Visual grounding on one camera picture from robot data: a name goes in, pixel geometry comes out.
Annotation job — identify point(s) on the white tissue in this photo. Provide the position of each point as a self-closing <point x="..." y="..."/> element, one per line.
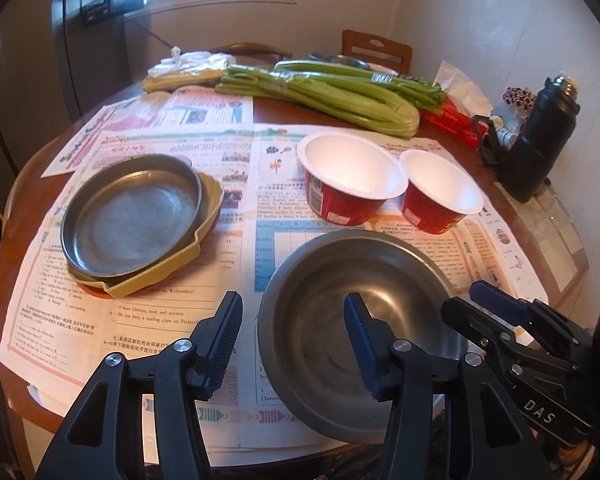
<point x="460" y="85"/>

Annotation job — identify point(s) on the thin celery bunch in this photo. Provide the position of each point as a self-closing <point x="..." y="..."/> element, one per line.
<point x="330" y="67"/>

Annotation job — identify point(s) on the small red paper bowl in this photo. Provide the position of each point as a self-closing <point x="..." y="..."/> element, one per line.
<point x="440" y="180"/>

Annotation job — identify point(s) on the clear plastic bag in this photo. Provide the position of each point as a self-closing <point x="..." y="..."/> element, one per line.
<point x="190" y="62"/>

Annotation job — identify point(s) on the stainless steel bowl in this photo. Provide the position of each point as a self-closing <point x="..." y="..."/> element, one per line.
<point x="305" y="310"/>

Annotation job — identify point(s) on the large red paper bowl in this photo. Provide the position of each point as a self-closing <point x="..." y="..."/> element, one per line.
<point x="350" y="165"/>

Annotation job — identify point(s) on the wooden chair with cutout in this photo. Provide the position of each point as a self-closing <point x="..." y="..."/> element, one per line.
<point x="375" y="47"/>

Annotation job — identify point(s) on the grey refrigerator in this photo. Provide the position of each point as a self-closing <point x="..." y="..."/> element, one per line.
<point x="25" y="60"/>

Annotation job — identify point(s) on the red tissue box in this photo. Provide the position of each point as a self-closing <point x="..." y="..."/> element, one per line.
<point x="455" y="122"/>

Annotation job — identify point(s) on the yellow food bundle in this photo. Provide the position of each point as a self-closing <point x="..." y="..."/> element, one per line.
<point x="180" y="82"/>

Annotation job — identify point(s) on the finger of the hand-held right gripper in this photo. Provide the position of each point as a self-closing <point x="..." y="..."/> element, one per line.
<point x="495" y="297"/>
<point x="480" y="325"/>

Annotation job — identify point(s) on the curved wooden chair back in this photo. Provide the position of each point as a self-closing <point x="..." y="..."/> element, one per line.
<point x="250" y="49"/>

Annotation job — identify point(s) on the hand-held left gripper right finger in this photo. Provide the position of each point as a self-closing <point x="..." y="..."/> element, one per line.
<point x="360" y="345"/>

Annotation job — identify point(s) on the black device on sill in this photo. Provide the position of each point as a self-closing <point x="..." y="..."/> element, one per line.
<point x="96" y="12"/>

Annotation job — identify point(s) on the orange plate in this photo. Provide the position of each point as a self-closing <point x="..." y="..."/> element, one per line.
<point x="92" y="287"/>

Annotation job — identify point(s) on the black thermos bottle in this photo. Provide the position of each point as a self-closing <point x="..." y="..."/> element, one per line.
<point x="540" y="150"/>

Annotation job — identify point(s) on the small newspaper sheet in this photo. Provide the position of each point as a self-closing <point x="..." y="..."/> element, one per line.
<point x="145" y="115"/>

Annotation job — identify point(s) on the large newspaper sheet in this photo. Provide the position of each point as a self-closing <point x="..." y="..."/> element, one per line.
<point x="250" y="185"/>

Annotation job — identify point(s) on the thick celery bunch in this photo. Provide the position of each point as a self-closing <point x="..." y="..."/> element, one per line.
<point x="330" y="95"/>

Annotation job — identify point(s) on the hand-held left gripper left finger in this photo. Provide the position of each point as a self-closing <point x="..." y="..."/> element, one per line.
<point x="225" y="340"/>

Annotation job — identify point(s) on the metal dish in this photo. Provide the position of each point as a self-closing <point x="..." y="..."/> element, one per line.
<point x="337" y="57"/>

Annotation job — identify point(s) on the dark metal plate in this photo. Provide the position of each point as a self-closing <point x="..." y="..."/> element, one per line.
<point x="130" y="210"/>

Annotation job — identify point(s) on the patterned cup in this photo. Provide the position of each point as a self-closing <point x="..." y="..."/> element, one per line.
<point x="517" y="102"/>

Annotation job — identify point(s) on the yellow scalloped plate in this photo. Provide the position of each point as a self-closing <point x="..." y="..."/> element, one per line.
<point x="207" y="195"/>

